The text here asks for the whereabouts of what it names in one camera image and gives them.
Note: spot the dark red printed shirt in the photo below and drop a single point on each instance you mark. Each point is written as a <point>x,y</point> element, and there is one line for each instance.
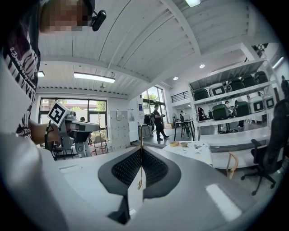
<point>22,67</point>

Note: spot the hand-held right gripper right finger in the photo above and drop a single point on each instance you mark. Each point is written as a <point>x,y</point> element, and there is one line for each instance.
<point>192,191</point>

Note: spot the wooden chair with red seat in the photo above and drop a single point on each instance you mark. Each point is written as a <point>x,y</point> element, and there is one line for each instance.
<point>236,162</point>

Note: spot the white triangle-patterned tablecloth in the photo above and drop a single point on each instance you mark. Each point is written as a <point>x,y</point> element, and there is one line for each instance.
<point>196,154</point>

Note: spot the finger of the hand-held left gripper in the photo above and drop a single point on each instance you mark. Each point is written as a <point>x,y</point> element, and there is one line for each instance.
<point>87,127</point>

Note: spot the black eyeglasses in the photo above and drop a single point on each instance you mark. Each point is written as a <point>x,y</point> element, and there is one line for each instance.
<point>198,146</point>

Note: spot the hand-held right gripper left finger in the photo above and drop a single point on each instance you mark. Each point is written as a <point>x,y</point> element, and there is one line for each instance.
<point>74,180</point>

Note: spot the tall white cabinet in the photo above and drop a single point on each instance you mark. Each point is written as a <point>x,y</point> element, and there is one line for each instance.
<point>133,126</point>

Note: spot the black office chair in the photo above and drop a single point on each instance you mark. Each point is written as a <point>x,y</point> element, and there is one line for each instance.
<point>278,135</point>

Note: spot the white case with dark panel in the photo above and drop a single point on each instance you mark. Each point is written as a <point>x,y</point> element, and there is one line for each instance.
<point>256,104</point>
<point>268,102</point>
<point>217,90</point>

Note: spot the white metal shelving rack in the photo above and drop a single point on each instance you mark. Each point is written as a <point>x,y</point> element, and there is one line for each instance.
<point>225,94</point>

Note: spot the yellow rectangular tray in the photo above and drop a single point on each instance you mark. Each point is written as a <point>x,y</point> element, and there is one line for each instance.
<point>174,144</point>

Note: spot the black-legged table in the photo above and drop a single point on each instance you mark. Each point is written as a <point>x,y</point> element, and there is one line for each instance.
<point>184,121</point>

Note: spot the group of green hard cases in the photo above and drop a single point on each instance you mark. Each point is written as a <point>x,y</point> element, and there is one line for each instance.
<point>220,112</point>

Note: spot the large glass window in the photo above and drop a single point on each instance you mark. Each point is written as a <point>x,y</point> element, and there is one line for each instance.
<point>92,108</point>

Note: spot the red and black folding frame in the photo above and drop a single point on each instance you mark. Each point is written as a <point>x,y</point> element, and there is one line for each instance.
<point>100,144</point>

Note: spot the grey low cabinet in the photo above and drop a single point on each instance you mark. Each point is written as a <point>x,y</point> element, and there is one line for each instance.
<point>144,130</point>

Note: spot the white locker cabinet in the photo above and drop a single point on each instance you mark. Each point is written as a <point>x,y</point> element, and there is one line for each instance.
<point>119,130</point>

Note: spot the black head-worn camera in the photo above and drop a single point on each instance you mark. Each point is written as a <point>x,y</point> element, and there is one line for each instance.
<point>99,20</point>

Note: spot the black balcony railing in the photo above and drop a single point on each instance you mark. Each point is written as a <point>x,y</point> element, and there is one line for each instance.
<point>179,97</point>

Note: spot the glass entrance door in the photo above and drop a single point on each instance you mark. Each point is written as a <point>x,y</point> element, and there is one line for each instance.
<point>150,97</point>

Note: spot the person's head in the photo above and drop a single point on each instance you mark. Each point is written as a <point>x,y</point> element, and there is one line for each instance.
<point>63,15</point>

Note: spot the yellow-brown bowl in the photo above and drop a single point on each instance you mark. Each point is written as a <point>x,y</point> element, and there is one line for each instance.
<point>184,144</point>

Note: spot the person's left forearm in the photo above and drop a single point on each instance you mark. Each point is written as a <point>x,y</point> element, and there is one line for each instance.
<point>38,133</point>

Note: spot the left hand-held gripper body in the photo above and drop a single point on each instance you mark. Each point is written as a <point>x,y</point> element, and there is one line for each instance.
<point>56,114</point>

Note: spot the clothes rack with dark garments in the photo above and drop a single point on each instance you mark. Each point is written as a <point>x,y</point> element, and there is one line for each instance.
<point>148,119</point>

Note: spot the long ceiling light panel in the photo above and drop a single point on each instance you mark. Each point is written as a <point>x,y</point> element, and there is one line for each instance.
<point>94,77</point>

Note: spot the dark chair under table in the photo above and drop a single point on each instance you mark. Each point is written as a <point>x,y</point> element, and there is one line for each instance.
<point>186,129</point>

